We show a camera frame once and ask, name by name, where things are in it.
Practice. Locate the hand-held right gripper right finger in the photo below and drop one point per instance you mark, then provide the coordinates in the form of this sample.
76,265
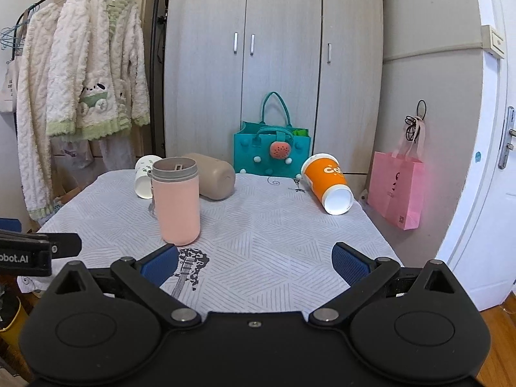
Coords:
350,266

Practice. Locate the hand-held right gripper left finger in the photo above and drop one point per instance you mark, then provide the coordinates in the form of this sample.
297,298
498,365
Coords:
159,265

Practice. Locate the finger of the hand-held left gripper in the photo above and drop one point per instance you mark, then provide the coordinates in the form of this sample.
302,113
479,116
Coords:
66,245

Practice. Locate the pink cup with grey lid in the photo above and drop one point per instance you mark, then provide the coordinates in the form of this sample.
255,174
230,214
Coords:
179,209

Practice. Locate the white cup with green print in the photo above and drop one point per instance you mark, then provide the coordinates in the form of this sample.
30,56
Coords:
142,181

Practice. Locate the orange paper cup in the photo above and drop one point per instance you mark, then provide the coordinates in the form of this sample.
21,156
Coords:
322,177

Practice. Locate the beige cup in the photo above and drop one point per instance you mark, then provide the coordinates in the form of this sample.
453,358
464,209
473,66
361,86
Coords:
215,177

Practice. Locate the blue object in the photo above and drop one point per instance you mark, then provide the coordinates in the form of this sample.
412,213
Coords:
9,225

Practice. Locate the yellow bin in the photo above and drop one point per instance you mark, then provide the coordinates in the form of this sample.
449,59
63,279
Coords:
11,316

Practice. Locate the pink shopping bag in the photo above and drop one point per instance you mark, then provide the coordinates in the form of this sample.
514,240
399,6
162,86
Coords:
395,189

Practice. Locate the clear plastic bag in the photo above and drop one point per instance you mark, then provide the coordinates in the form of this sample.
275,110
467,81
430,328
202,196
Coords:
72,153

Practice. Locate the grey patterned tablecloth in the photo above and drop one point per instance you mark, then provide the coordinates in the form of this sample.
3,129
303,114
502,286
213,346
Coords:
262,229

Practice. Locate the white fleece robe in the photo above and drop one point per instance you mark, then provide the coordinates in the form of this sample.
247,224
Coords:
34,109

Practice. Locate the teal felt bag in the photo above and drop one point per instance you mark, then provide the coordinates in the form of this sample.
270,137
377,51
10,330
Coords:
254,151

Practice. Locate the white door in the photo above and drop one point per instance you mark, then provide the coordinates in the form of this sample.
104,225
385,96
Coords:
490,189

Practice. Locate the white fleece jacket green trim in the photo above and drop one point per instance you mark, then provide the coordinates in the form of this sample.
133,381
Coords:
92,56

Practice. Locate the grey wardrobe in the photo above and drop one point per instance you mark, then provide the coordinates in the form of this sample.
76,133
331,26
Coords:
282,68

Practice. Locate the blue clothes hangers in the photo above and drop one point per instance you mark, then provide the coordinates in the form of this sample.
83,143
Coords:
12,36

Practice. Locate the beige wall switch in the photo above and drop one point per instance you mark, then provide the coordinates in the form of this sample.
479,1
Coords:
494,40

